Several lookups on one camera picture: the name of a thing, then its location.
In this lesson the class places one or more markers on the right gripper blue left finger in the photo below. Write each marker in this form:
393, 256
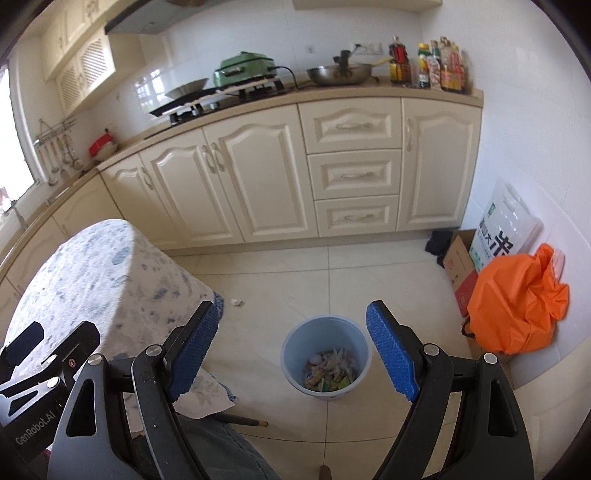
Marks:
186, 350

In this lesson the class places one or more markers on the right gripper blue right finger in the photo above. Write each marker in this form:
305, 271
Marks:
399, 348

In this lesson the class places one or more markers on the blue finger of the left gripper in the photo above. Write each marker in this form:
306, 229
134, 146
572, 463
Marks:
15, 352
73, 351

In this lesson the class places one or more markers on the clear plastic bag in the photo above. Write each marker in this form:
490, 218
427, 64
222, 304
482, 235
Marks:
333, 363

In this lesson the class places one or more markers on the green snack bag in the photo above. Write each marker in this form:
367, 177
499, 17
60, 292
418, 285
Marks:
332, 384

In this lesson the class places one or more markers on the blue plastic trash bin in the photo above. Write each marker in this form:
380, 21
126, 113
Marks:
317, 335

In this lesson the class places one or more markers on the cream lower kitchen cabinets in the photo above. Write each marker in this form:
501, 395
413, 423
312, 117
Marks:
308, 166

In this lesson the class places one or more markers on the round table floral tablecloth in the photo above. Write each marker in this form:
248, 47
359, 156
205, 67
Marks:
110, 275

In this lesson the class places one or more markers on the brown cardboard box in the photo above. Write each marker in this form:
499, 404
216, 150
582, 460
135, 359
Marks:
460, 268

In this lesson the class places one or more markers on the orange plastic bag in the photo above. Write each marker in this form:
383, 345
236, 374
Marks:
517, 302

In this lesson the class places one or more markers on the dark cloth on floor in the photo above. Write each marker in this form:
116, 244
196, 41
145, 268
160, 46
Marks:
439, 244

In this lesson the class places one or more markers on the chrome sink faucet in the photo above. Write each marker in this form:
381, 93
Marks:
14, 210

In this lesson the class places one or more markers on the white rice bag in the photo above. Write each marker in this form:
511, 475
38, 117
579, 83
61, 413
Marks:
507, 227

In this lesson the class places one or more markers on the red lidded bowl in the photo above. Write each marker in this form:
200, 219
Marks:
104, 147

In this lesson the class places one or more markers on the black gas stove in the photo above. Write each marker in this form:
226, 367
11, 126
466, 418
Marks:
201, 103

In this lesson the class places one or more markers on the cream upper left cabinets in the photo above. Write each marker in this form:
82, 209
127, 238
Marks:
82, 59

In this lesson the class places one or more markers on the green electric cooker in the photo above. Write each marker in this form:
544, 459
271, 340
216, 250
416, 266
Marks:
243, 68

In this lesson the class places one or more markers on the group of condiment bottles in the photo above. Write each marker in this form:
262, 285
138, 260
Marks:
441, 67

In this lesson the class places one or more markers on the grey range hood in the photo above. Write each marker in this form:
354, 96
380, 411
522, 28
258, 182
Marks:
153, 17

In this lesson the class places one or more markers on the window with white frame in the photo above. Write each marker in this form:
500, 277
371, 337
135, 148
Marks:
19, 175

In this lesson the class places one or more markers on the steel wok with handle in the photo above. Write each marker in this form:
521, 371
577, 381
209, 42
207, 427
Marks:
345, 73

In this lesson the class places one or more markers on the white wall power socket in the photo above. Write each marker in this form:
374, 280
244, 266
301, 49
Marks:
368, 48

